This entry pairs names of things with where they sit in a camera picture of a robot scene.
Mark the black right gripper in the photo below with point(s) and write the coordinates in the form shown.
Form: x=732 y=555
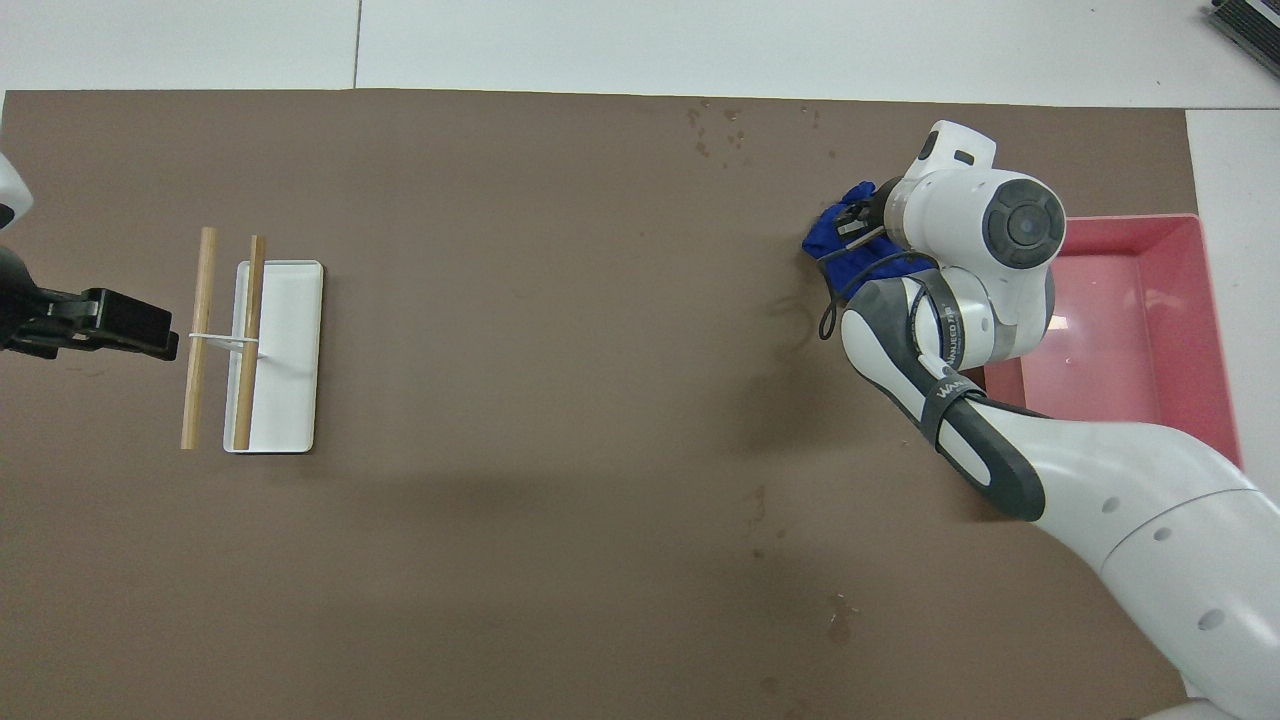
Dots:
x=876 y=212

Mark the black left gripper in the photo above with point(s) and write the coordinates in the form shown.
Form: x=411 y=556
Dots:
x=20 y=300

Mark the blue towel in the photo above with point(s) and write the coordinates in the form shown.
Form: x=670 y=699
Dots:
x=830 y=250

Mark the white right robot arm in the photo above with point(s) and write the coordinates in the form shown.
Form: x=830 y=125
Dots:
x=1130 y=490

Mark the small water puddle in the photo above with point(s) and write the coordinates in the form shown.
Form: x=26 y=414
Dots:
x=839 y=622

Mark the wooden rack rod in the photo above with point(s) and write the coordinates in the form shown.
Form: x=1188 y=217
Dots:
x=250 y=290
x=200 y=300

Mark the white rack with wooden rods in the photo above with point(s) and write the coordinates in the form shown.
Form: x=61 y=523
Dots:
x=290 y=400

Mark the pink plastic bin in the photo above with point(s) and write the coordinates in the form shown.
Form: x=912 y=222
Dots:
x=1150 y=330

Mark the brown table mat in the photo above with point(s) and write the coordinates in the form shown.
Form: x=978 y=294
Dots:
x=550 y=350

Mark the grey ribbed device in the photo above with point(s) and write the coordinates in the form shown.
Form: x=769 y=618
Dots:
x=1250 y=25

